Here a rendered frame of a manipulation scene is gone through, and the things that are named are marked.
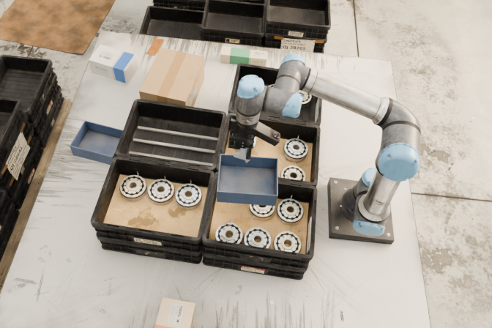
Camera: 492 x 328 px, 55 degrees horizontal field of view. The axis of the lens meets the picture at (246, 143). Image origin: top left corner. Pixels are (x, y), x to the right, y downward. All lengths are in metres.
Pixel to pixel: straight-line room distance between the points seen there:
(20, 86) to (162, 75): 1.05
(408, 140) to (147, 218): 0.99
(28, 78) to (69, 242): 1.32
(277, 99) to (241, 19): 1.97
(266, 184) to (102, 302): 0.75
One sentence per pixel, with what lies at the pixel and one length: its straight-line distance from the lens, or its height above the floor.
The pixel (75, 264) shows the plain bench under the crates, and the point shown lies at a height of 0.70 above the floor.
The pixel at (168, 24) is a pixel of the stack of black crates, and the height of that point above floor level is 0.27.
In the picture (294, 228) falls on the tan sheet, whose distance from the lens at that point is 1.87.
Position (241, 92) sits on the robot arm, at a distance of 1.39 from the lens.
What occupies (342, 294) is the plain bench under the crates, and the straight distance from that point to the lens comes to 1.95.
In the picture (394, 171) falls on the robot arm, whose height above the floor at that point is 1.32.
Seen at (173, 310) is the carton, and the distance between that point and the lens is 1.80.
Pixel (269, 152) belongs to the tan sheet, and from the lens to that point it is 2.04.
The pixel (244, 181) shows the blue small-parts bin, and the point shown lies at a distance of 1.66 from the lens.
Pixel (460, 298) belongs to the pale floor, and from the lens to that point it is 2.95.
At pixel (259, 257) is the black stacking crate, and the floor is 0.86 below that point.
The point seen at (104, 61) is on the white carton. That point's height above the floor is 0.79.
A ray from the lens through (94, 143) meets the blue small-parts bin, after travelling 2.26.
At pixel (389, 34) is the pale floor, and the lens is 4.08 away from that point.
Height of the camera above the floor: 2.49
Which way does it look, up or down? 54 degrees down
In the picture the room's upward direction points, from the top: 7 degrees clockwise
